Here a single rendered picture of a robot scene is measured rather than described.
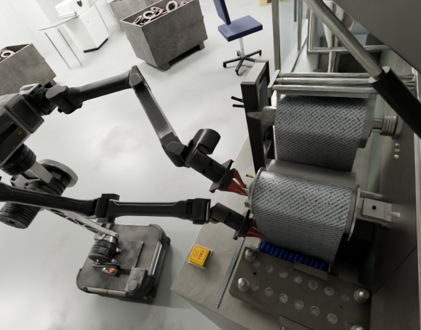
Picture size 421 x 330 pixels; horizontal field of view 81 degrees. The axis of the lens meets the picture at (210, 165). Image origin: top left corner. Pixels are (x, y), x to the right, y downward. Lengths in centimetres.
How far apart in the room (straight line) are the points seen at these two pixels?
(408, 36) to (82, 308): 242
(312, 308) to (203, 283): 40
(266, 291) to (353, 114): 58
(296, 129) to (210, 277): 64
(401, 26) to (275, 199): 54
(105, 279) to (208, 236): 115
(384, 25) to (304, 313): 76
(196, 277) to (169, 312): 101
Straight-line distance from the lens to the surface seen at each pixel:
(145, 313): 214
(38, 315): 269
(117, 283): 203
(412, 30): 22
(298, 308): 87
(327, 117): 77
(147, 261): 197
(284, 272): 89
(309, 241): 81
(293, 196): 68
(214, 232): 112
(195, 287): 106
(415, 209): 56
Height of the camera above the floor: 187
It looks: 46 degrees down
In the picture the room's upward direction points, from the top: 20 degrees counter-clockwise
